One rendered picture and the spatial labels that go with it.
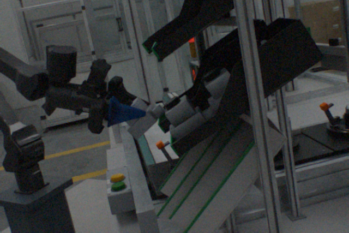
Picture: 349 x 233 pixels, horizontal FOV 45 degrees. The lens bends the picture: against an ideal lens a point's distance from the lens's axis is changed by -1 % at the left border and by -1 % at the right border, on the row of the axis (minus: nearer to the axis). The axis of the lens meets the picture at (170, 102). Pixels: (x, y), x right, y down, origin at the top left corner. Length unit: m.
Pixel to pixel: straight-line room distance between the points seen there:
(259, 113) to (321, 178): 0.55
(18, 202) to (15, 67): 0.31
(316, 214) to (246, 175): 0.46
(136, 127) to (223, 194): 0.26
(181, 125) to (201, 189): 0.18
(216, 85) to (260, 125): 0.11
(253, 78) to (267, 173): 0.15
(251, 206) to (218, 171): 0.31
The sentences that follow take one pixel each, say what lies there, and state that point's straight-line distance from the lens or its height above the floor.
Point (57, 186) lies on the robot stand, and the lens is 1.09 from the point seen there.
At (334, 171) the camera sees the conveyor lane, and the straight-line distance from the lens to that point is 1.21.
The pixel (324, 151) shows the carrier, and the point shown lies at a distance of 1.24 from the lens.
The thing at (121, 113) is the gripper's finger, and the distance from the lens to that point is 0.86.
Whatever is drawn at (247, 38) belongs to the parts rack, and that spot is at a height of 1.36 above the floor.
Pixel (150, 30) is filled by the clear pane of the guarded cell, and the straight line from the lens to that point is 2.48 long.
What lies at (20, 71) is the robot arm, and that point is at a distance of 0.97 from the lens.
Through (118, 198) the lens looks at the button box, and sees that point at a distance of 1.22.
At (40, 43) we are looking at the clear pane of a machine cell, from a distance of 6.44.
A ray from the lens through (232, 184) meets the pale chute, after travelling 0.72.
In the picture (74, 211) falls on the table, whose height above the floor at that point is 0.86.
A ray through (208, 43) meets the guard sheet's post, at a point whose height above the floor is 1.29.
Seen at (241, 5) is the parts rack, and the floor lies 1.41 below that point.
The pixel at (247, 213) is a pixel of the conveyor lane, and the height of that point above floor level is 0.88.
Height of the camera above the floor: 1.42
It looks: 12 degrees down
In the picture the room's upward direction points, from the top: 11 degrees counter-clockwise
